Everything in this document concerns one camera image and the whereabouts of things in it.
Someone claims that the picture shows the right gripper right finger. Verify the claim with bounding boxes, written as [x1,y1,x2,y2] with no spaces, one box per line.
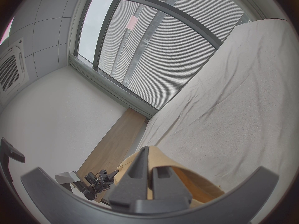
[150,166,193,207]

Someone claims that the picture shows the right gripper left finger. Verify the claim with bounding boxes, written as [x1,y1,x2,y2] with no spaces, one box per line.
[108,146,150,205]

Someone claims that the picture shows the tan shorts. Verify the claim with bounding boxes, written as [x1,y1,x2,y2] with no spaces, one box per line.
[116,146,225,210]

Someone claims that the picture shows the bed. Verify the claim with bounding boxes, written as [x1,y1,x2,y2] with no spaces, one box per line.
[77,19,299,209]

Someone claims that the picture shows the grey-green curtain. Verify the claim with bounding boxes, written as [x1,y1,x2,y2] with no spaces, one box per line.
[242,0,268,23]
[68,54,160,119]

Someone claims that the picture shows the window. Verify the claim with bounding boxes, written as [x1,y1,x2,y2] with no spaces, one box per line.
[78,0,253,111]

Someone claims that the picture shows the white ceiling air vent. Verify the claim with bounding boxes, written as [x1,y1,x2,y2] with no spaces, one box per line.
[0,37,29,107]

